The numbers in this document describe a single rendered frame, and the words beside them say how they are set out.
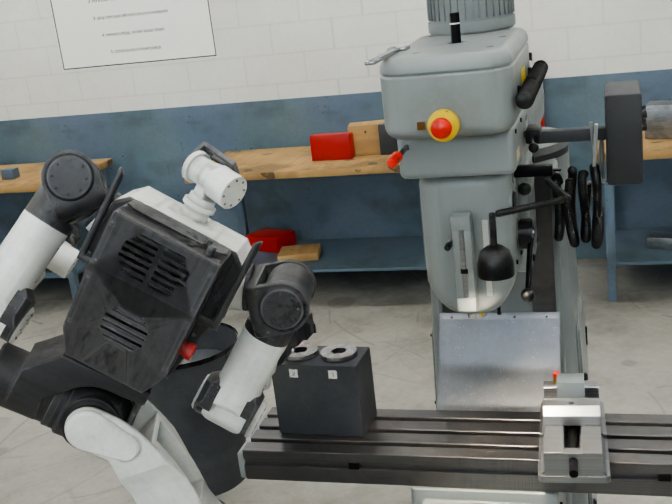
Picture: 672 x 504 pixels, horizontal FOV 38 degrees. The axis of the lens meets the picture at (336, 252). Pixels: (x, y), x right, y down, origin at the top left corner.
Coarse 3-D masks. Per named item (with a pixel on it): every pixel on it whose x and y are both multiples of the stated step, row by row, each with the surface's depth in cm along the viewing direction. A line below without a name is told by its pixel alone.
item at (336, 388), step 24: (288, 360) 234; (312, 360) 233; (336, 360) 229; (360, 360) 230; (288, 384) 233; (312, 384) 231; (336, 384) 229; (360, 384) 229; (288, 408) 236; (312, 408) 234; (336, 408) 231; (360, 408) 229; (288, 432) 238; (312, 432) 236; (336, 432) 234; (360, 432) 231
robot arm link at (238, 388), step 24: (240, 336) 179; (240, 360) 178; (264, 360) 178; (216, 384) 181; (240, 384) 179; (264, 384) 181; (192, 408) 188; (240, 408) 181; (264, 408) 187; (240, 432) 186
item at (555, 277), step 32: (544, 128) 271; (544, 160) 249; (544, 192) 242; (544, 224) 245; (544, 256) 247; (512, 288) 253; (544, 288) 250; (576, 288) 274; (576, 320) 263; (576, 352) 259
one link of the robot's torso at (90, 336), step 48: (144, 192) 176; (96, 240) 170; (144, 240) 158; (192, 240) 164; (240, 240) 179; (96, 288) 161; (144, 288) 160; (192, 288) 159; (240, 288) 174; (96, 336) 166; (144, 336) 164; (192, 336) 173; (144, 384) 168
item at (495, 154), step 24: (408, 144) 197; (432, 144) 196; (456, 144) 194; (480, 144) 193; (504, 144) 192; (408, 168) 198; (432, 168) 197; (456, 168) 196; (480, 168) 194; (504, 168) 193
